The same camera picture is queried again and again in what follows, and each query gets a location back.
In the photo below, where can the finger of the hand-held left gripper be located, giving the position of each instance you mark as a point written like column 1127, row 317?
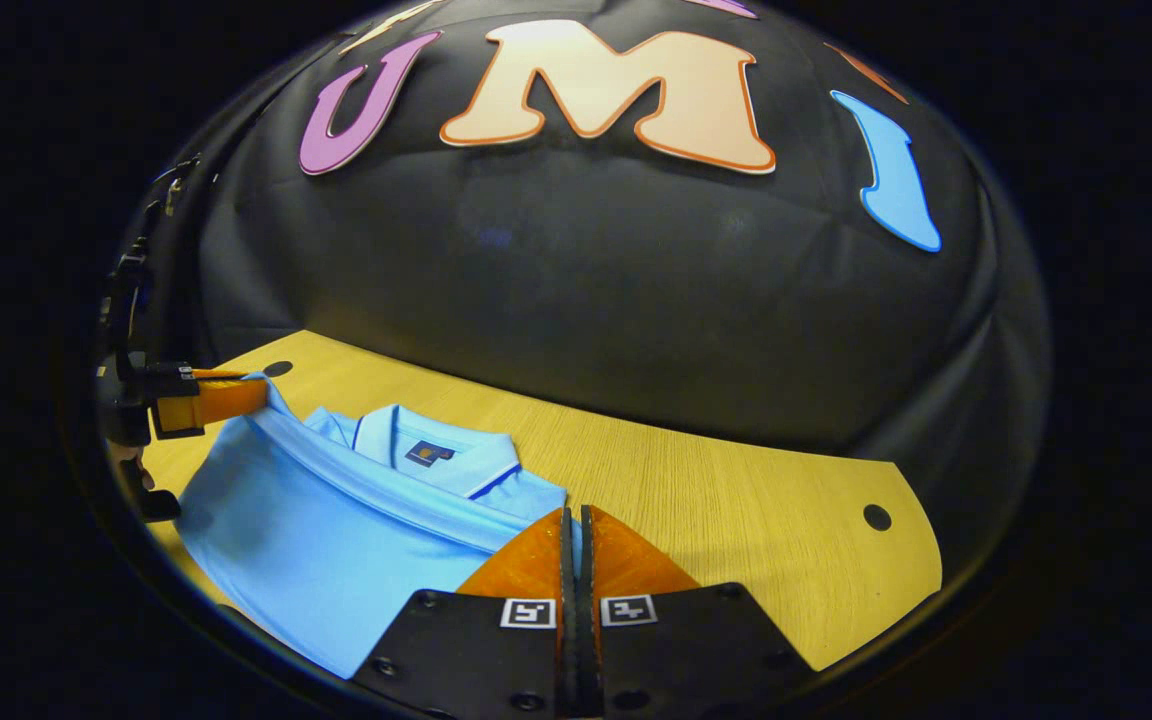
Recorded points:
column 226, row 398

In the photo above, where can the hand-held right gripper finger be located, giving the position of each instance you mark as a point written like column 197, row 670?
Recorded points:
column 587, row 560
column 567, row 560

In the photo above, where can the light blue polo T-shirt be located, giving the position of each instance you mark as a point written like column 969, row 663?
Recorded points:
column 336, row 560

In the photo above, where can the black round table grommet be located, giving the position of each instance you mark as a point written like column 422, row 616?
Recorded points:
column 876, row 517
column 277, row 368

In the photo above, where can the black backdrop cloth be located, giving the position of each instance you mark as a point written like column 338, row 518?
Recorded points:
column 636, row 300

